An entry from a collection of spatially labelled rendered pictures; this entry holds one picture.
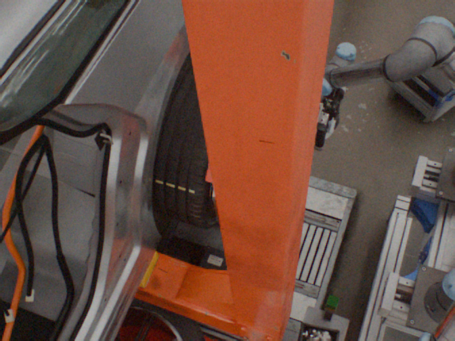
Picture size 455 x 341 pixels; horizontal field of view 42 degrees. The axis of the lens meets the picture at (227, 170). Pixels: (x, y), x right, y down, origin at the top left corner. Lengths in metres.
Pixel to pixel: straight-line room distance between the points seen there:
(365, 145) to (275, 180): 2.27
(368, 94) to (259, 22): 2.77
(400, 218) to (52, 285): 1.57
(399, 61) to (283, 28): 1.31
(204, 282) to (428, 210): 0.90
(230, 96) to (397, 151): 2.47
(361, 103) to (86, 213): 1.92
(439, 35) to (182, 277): 1.22
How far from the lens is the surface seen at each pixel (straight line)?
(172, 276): 2.21
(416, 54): 1.99
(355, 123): 3.34
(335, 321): 2.39
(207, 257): 2.49
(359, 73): 2.12
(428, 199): 2.37
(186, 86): 1.99
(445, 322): 1.66
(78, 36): 1.40
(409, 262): 2.79
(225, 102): 0.87
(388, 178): 3.19
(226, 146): 0.98
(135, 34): 1.54
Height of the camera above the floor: 2.75
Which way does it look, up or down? 61 degrees down
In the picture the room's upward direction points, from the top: 7 degrees counter-clockwise
